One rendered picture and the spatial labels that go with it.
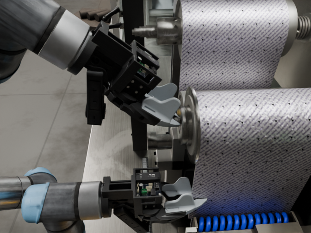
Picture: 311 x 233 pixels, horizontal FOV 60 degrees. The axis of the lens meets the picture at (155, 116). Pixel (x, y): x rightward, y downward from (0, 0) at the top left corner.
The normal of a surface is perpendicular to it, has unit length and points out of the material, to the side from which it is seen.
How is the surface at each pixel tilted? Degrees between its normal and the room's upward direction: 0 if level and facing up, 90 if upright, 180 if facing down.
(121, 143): 0
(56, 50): 92
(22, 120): 0
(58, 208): 53
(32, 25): 77
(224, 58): 92
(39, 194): 13
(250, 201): 90
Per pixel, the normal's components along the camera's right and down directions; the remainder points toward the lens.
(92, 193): 0.02, -0.62
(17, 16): 0.22, 0.47
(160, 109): 0.06, 0.63
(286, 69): -1.00, 0.04
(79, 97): 0.00, -0.77
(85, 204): 0.04, -0.12
